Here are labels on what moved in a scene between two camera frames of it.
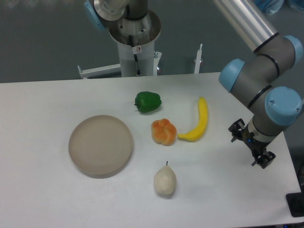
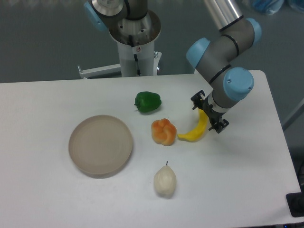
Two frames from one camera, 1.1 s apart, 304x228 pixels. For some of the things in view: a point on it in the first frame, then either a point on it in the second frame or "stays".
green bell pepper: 147,101 stays
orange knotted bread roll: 163,132 stays
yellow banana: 194,134 stays
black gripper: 256,146 to 213,115
